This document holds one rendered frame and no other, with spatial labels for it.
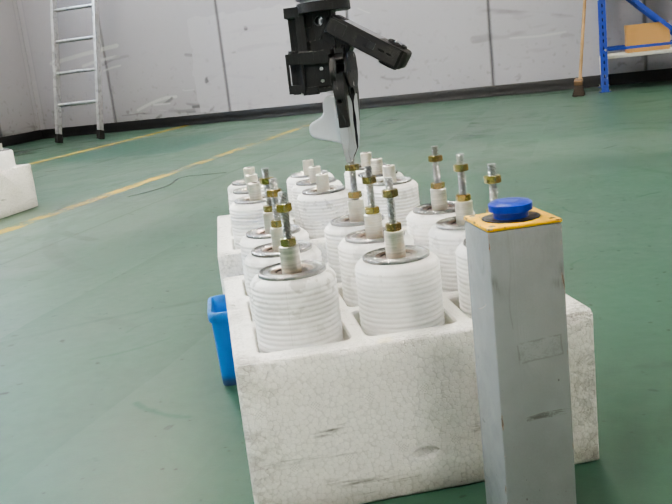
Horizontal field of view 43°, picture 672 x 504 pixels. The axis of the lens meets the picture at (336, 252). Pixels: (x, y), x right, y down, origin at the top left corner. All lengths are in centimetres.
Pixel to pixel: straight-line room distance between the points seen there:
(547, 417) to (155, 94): 763
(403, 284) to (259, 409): 20
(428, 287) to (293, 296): 15
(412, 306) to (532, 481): 22
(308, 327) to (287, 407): 9
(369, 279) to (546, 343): 22
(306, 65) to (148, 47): 720
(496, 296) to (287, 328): 25
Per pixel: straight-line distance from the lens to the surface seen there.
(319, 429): 92
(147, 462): 115
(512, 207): 78
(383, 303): 93
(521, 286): 78
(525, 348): 80
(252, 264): 103
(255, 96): 790
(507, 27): 736
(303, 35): 116
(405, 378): 92
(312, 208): 145
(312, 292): 90
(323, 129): 115
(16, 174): 372
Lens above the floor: 48
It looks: 13 degrees down
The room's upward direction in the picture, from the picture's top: 7 degrees counter-clockwise
